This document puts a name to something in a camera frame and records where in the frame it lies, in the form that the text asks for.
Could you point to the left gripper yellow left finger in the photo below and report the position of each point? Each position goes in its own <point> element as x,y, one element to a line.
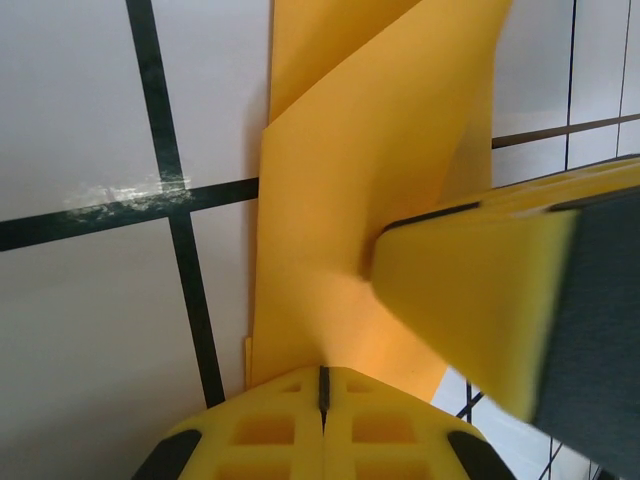
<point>260,435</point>

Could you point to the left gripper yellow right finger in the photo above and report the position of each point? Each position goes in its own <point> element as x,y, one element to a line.
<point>390,440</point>

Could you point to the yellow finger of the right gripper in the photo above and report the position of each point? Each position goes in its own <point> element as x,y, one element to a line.
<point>475,300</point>
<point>575,185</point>

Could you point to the yellow cloth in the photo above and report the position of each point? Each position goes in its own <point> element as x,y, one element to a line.
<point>350,175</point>

